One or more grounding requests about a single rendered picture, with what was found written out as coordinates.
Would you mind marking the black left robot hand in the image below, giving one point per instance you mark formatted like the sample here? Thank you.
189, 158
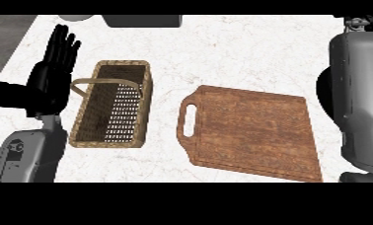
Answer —
50, 71

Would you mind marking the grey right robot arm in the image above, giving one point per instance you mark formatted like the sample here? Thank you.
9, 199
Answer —
351, 97

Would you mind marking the brown wooden cutting board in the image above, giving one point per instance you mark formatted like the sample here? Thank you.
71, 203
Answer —
252, 130

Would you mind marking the pale grey round object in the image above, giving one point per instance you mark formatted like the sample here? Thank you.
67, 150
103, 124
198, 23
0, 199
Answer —
75, 17

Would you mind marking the dark grey appliance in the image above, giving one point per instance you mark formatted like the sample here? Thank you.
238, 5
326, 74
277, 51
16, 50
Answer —
143, 20

